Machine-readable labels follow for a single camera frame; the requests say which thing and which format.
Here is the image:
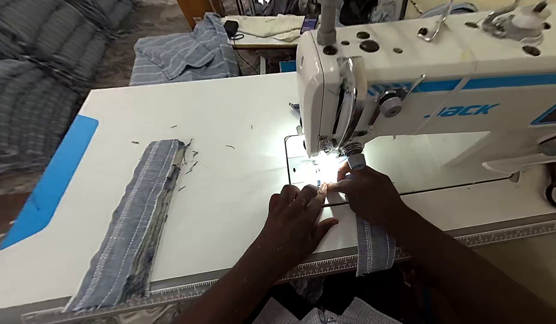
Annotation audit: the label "person's right hand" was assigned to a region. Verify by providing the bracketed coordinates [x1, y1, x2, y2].
[328, 162, 409, 227]

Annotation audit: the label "person's left hand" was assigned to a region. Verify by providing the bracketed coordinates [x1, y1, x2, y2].
[258, 183, 339, 270]

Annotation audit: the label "single stitched blue-grey strip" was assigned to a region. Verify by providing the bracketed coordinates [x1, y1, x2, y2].
[356, 214, 397, 277]

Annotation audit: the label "person's right forearm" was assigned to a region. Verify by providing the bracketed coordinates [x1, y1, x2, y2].
[387, 205, 556, 324]

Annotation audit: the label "person's left forearm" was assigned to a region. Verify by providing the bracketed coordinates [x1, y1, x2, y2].
[177, 239, 300, 324]

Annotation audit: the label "long transparent ruler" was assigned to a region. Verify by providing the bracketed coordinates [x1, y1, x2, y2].
[21, 218, 556, 324]

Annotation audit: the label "person's body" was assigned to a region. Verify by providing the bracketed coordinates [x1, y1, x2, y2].
[242, 265, 409, 324]

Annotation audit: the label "scattered thread scraps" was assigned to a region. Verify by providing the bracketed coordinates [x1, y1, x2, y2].
[131, 124, 254, 192]

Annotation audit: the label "white blue sewing machine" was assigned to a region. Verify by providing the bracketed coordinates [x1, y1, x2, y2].
[284, 0, 556, 208]

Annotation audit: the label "stack of fabric strips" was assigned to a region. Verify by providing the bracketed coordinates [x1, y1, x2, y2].
[64, 139, 188, 313]

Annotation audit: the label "dark smartphone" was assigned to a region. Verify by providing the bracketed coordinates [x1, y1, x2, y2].
[300, 16, 319, 35]

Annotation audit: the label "small white table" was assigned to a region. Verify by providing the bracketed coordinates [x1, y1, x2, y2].
[228, 16, 305, 75]

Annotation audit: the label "cream knitted cloth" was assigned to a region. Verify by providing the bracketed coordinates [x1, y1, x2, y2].
[221, 15, 306, 43]

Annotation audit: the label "striped light blue cloth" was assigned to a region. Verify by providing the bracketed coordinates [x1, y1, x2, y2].
[129, 12, 240, 86]

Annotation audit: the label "brown wooden furniture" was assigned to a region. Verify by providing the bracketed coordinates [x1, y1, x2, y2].
[176, 0, 226, 31]

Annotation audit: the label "pile of grey fabric bundles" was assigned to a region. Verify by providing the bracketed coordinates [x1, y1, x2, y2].
[0, 0, 137, 173]

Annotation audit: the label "black device with cable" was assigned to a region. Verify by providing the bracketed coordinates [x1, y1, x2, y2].
[223, 20, 260, 75]

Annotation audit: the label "black-handled scissors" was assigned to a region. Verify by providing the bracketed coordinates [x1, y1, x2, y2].
[545, 161, 556, 212]

